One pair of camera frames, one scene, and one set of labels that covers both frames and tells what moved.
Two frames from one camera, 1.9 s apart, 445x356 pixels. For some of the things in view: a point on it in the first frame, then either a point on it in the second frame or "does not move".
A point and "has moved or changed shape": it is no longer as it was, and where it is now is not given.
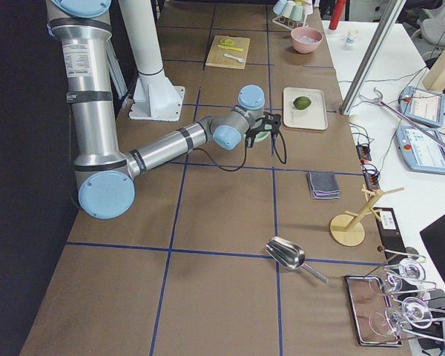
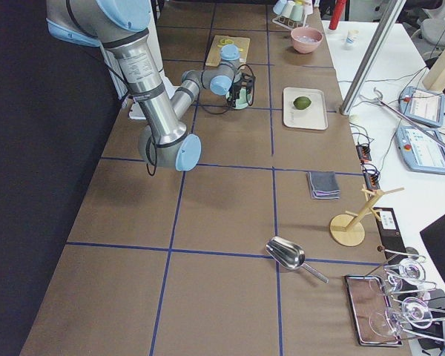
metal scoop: [291, 254] does not move
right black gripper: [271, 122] → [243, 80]
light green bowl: [262, 135] has moved or changed shape
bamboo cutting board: [228, 52] does not move
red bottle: [337, 12] does not move
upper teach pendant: [423, 105] does not move
